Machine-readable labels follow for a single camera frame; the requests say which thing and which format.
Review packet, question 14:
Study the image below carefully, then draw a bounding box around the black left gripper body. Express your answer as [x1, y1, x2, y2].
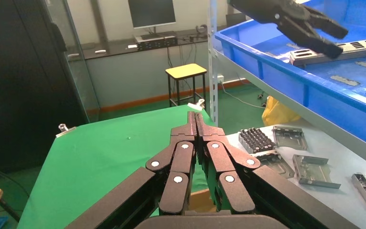
[227, 0, 300, 24]

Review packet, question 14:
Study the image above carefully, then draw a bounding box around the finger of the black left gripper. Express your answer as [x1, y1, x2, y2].
[296, 3, 349, 40]
[277, 12, 345, 59]

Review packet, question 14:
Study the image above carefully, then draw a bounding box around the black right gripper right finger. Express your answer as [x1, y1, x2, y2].
[197, 112, 360, 229]

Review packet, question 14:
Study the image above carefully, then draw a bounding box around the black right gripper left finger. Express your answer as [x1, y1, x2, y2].
[64, 111, 198, 229]

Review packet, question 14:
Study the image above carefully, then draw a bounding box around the stack of metal I/O plates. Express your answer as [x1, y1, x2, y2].
[289, 47, 366, 67]

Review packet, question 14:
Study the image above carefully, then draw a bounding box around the shallow cardboard box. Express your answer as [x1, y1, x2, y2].
[187, 189, 218, 213]

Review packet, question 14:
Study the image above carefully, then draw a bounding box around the blue plastic tray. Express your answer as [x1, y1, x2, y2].
[214, 0, 366, 155]

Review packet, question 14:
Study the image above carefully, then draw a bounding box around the black ribbed metal part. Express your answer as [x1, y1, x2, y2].
[238, 127, 277, 155]

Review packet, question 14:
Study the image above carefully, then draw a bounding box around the silver binder clip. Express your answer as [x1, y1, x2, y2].
[187, 98, 206, 111]
[55, 123, 77, 138]

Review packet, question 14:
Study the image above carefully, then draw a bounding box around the yellow plastic bag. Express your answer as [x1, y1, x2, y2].
[262, 95, 301, 127]

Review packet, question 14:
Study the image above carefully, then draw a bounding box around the yellow top metal stool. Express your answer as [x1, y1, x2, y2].
[165, 63, 208, 108]

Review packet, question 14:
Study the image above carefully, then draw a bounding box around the black computer monitor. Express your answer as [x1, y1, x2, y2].
[127, 0, 177, 34]

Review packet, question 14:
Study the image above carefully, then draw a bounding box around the black rack device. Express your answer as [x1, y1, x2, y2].
[134, 34, 178, 51]

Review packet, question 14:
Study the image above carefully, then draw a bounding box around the white flat board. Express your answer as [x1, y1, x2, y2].
[225, 118, 366, 229]

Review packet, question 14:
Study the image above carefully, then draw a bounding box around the glass cabinet panel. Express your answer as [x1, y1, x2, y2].
[42, 0, 102, 125]

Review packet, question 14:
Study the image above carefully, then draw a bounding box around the dark desk counter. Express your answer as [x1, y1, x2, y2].
[66, 28, 217, 61]

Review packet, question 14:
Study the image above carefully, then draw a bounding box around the black tall cabinet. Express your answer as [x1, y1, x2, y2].
[0, 0, 89, 174]

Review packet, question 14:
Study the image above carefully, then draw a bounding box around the white floor cable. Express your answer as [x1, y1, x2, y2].
[221, 83, 266, 110]

